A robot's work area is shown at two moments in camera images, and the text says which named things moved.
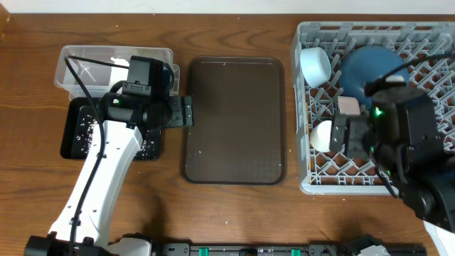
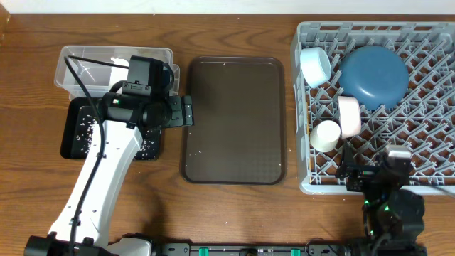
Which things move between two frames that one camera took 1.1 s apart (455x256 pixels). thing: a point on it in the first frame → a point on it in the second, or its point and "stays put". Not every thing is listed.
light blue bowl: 316,66 stays put
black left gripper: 183,112 stays put
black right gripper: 357,129 → 362,174
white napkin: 119,74 stays put
